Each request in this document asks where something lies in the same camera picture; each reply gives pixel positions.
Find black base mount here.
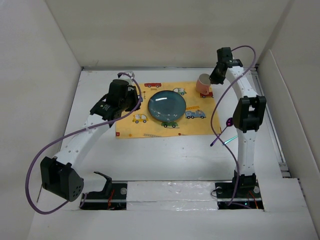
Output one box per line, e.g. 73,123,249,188
210,182,264,210
79,181,128,211

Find iridescent metallic fork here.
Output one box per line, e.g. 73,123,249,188
222,135,238,146

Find pink paper cup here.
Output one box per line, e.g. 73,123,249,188
195,73,211,95

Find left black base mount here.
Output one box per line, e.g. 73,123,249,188
79,181,128,211

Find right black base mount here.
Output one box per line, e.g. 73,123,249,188
210,182,264,210

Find dark blue ceramic plate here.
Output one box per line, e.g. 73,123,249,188
147,90,187,122

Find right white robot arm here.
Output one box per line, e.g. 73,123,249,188
209,47,267,201

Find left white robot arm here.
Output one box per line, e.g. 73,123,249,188
40,73,141,202

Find purple metallic spoon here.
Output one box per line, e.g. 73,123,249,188
210,117,234,147

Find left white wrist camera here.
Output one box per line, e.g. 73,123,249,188
117,71,135,85

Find yellow car-print placemat cloth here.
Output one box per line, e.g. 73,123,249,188
115,81,222,139

